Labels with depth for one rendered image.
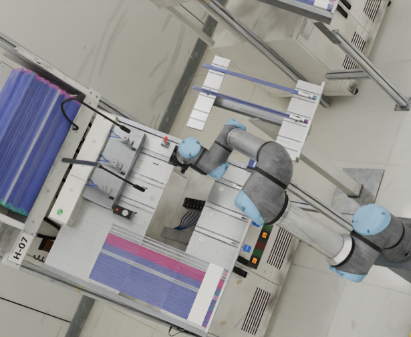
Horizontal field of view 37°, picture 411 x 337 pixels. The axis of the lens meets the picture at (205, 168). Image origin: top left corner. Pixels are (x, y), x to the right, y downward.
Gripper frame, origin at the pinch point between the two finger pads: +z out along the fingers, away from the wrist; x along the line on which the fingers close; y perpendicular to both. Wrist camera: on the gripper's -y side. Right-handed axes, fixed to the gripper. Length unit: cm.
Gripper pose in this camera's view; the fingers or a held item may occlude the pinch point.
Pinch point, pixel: (185, 166)
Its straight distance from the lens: 253.2
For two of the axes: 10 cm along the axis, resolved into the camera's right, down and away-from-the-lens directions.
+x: -3.8, 9.0, -2.2
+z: -1.4, 1.8, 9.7
